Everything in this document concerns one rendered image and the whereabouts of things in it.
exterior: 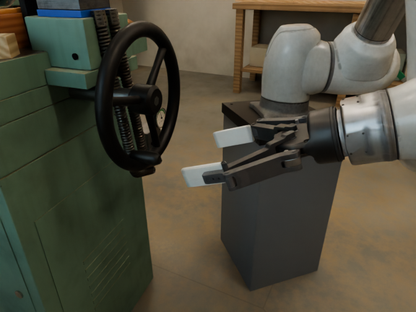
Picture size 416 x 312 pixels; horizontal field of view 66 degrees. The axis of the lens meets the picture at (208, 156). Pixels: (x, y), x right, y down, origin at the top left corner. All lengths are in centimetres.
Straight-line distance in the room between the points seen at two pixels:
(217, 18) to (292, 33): 311
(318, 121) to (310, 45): 58
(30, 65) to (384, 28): 82
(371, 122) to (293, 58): 60
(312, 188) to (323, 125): 70
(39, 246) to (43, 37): 42
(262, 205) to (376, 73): 51
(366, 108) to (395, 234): 135
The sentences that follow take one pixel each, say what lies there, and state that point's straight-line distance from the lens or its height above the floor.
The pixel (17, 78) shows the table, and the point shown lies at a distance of 67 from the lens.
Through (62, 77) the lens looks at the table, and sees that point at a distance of 68.
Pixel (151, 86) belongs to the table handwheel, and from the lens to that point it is 64.
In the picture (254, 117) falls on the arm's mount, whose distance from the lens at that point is 104.
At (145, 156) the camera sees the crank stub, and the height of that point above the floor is 74.
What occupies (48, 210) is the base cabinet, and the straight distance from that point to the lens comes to 77.
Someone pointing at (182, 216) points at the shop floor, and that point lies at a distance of 162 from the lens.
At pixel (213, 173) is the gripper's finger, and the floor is 79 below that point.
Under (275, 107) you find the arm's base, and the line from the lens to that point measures 103.
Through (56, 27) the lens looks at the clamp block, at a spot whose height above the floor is 94.
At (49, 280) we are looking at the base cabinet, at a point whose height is 43.
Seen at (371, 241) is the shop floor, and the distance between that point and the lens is 165.
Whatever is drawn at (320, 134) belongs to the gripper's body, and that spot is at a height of 85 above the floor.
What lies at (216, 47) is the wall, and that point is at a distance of 413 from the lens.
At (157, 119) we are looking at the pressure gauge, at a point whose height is 66.
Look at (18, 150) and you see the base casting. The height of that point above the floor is 74.
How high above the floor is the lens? 101
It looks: 28 degrees down
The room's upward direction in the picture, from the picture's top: straight up
